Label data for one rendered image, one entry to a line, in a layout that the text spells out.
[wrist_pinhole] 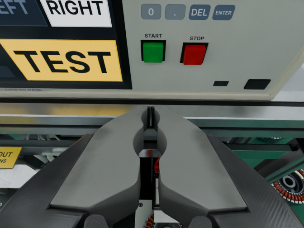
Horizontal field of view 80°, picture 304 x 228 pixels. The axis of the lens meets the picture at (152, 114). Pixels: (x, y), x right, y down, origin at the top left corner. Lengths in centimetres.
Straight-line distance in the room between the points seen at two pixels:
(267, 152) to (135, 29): 25
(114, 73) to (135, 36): 5
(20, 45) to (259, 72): 23
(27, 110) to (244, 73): 25
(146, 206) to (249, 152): 30
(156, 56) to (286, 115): 17
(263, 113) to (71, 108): 23
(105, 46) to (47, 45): 5
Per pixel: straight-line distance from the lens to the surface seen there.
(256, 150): 31
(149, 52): 17
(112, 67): 20
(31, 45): 21
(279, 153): 33
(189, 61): 18
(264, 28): 19
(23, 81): 25
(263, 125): 26
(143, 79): 20
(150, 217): 47
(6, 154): 30
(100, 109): 22
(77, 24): 18
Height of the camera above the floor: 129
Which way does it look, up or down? 54 degrees down
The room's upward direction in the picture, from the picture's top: 1 degrees clockwise
